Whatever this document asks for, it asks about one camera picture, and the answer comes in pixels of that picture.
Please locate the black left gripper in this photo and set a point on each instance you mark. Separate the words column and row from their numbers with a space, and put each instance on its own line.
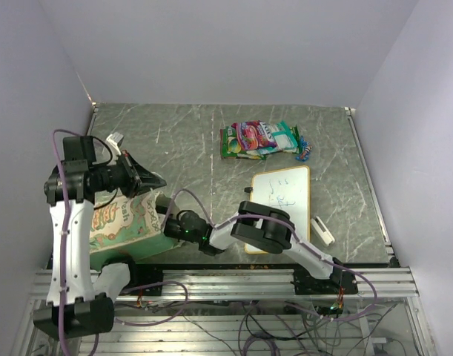
column 139, row 180

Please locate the green white paper bag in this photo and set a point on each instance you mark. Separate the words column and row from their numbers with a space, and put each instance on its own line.
column 128, row 228

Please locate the green yellow chips bag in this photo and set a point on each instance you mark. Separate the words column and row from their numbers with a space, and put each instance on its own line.
column 229, row 132

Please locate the pink fruit candy bag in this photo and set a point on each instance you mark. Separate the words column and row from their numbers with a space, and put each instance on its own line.
column 255, row 137

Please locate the teal snack packet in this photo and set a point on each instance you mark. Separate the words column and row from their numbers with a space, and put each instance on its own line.
column 284, row 138

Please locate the blue M&M's packet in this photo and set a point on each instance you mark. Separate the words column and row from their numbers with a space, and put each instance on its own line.
column 305, row 149

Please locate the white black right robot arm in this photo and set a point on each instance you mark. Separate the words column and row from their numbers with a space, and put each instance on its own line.
column 272, row 231

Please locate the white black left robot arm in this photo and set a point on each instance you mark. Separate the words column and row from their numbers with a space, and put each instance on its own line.
column 78, row 306

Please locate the yellow framed whiteboard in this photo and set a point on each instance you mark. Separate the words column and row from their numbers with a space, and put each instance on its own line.
column 288, row 190

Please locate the white whiteboard eraser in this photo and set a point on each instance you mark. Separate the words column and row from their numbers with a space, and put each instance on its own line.
column 321, row 231

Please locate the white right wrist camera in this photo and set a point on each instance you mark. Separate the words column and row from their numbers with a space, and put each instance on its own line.
column 162, row 203

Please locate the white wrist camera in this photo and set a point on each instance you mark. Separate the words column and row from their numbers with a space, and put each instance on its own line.
column 162, row 203
column 114, row 142

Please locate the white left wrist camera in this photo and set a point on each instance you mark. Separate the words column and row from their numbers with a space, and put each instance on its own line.
column 114, row 142

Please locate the aluminium mounting rail frame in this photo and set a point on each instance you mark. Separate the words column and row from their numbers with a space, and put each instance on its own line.
column 264, row 310

